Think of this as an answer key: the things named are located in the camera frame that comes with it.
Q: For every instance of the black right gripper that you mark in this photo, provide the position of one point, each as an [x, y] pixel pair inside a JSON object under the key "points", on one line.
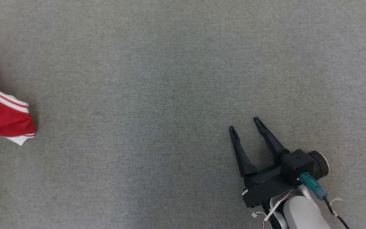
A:
{"points": [[265, 189]]}

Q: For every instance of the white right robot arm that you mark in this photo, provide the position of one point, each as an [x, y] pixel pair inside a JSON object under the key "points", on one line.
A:
{"points": [[300, 213]]}

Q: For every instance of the red jersey with letter print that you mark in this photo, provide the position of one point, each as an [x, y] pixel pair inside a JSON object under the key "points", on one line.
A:
{"points": [[2, 114]]}

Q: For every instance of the grey fabric sofa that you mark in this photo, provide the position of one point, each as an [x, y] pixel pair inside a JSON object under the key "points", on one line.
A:
{"points": [[170, 95]]}

